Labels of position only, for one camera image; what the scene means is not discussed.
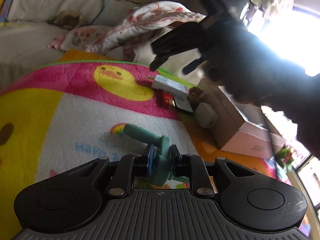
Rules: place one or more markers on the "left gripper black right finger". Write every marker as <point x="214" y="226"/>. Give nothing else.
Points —
<point x="192" y="167"/>

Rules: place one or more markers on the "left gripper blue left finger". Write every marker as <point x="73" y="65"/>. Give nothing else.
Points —
<point x="131" y="166"/>

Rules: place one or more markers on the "teal plastic squeezer tool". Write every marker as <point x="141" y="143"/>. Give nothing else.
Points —
<point x="162" y="165"/>

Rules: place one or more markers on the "white power adapter plug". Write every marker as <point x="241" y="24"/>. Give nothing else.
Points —
<point x="206" y="116"/>

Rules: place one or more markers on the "brown toy dog figurine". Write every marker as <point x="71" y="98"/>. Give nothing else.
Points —
<point x="194" y="96"/>

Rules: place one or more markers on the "pink cardboard box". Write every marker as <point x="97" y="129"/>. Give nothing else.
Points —
<point x="240" y="128"/>

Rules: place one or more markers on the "red small lighter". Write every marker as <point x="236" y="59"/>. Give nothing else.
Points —
<point x="167" y="100"/>

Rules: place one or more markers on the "white small carton box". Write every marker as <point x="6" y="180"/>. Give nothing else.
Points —
<point x="170" y="86"/>

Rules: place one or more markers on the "colourful cartoon play mat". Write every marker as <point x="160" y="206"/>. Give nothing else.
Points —
<point x="59" y="117"/>

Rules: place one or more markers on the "floral pink white blanket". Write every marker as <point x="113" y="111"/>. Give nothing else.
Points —
<point x="102" y="39"/>

